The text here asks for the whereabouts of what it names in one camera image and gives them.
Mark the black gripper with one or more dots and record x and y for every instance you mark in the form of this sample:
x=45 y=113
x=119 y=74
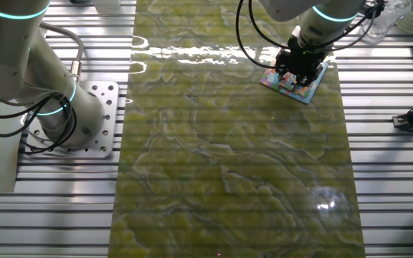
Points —
x=301 y=61

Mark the colourful jigsaw puzzle piece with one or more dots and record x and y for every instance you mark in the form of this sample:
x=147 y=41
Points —
x=289 y=82

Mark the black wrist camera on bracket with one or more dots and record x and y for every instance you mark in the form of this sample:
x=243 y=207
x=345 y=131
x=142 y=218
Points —
x=374 y=9

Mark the clear plastic cup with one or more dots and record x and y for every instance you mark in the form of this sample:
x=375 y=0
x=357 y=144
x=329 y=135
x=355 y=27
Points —
x=396 y=14

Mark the green marble pattern mat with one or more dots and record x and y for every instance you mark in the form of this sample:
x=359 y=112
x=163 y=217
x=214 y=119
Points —
x=210 y=161

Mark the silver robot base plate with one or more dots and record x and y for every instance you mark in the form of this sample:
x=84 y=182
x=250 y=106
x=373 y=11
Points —
x=108 y=107

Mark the bus picture puzzle board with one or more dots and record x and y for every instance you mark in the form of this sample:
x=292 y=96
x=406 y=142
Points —
x=301 y=96

